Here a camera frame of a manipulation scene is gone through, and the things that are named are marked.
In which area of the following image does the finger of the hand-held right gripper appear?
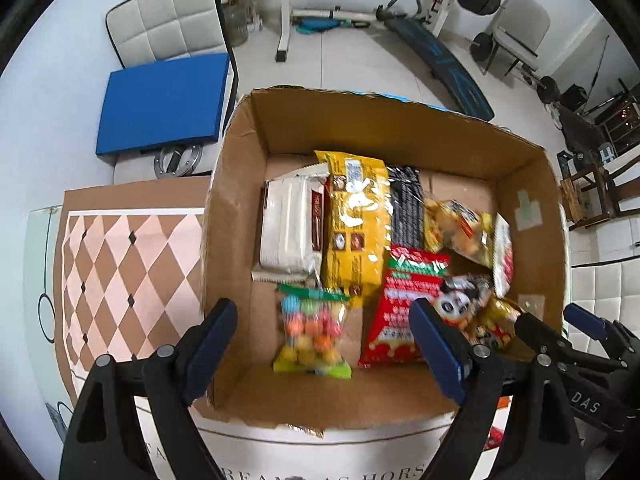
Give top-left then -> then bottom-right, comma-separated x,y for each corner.
515,311 -> 577,362
563,304 -> 640,362

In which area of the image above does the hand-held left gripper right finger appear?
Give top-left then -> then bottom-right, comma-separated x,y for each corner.
409,298 -> 586,480

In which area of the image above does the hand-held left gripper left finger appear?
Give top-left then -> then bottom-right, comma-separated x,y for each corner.
60,298 -> 238,480

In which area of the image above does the red strawberry snack packet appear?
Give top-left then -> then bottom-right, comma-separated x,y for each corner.
357,245 -> 451,368

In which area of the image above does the gold panda snack packet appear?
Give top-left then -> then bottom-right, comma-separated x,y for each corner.
437,274 -> 521,351

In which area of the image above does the cardboard box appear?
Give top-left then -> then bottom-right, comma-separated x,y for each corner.
200,87 -> 572,436

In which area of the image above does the white red snack packet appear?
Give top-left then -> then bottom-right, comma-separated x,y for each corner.
492,212 -> 515,298

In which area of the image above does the colourful candy ball bag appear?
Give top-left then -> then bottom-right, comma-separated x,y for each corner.
272,283 -> 353,380

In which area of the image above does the yellow chips packet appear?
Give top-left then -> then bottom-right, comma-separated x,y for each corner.
424,199 -> 496,268

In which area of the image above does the long yellow snack packet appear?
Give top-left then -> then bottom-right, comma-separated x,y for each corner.
314,150 -> 391,308

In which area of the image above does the black snack packet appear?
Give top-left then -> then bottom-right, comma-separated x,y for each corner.
387,165 -> 426,251

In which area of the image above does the white padded chair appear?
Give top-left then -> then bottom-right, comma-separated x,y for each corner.
567,152 -> 640,321
105,0 -> 238,186

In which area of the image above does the small wooden stool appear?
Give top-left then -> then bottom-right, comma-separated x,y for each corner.
559,176 -> 587,225

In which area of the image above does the dark wooden chair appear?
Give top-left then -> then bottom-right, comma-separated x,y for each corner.
570,152 -> 640,231

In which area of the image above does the black bag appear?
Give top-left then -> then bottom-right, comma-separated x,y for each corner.
560,85 -> 588,113

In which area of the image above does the black plate dumbbell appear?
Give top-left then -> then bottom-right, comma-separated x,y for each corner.
471,31 -> 561,106

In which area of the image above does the blue cushion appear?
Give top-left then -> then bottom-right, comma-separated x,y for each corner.
95,52 -> 231,157

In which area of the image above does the black sit-up bench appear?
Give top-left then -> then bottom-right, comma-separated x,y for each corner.
375,0 -> 495,122

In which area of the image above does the grey chair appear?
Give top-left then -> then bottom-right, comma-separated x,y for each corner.
482,0 -> 551,76

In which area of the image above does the clear water jug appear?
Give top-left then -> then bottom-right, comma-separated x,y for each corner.
218,0 -> 251,47

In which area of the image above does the teal twist disc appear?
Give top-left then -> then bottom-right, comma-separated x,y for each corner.
295,16 -> 351,35

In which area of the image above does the white barbell rack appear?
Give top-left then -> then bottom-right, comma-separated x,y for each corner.
272,0 -> 476,63

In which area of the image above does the chrome metal ring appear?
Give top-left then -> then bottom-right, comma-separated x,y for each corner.
154,144 -> 203,179

